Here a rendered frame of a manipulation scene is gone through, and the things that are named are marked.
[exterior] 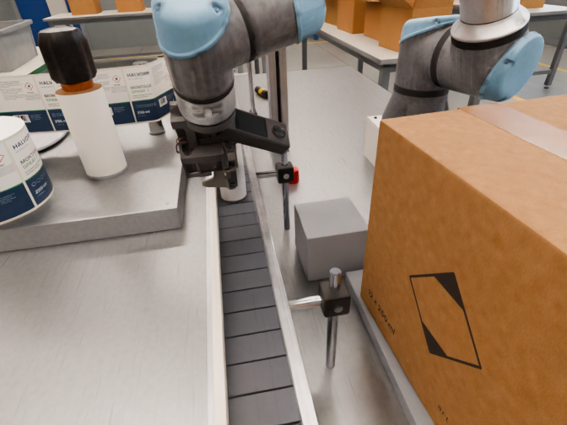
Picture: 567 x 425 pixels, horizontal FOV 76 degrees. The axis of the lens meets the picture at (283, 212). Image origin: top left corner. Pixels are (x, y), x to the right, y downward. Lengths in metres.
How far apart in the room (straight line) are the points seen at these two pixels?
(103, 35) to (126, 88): 7.69
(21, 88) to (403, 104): 0.91
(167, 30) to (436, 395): 0.45
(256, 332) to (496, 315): 0.28
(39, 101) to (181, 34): 0.77
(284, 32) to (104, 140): 0.53
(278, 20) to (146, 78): 0.66
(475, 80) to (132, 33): 8.14
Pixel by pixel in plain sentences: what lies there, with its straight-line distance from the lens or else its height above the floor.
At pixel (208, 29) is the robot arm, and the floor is 1.21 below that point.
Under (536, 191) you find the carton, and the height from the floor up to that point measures 1.12.
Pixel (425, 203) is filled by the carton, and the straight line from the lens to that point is 0.35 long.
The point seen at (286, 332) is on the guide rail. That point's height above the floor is 0.96.
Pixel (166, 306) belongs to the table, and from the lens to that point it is 0.61.
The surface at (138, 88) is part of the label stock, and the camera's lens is 1.06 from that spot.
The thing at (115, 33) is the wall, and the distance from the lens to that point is 8.69.
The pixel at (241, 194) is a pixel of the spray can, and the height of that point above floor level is 0.90.
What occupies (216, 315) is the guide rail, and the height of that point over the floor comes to 0.92.
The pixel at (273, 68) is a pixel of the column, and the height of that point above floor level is 1.05.
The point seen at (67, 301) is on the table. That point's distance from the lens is 0.69.
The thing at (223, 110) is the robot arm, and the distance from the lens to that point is 0.47.
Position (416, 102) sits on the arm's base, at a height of 1.01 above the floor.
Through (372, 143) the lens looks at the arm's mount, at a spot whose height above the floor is 0.88.
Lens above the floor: 1.26
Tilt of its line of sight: 34 degrees down
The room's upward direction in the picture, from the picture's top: 3 degrees counter-clockwise
